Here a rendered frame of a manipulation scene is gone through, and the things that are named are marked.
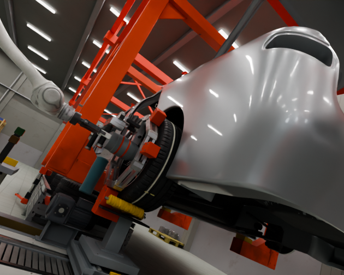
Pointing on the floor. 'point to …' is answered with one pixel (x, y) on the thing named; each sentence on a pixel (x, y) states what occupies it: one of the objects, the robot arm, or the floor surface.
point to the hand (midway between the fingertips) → (104, 135)
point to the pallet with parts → (170, 235)
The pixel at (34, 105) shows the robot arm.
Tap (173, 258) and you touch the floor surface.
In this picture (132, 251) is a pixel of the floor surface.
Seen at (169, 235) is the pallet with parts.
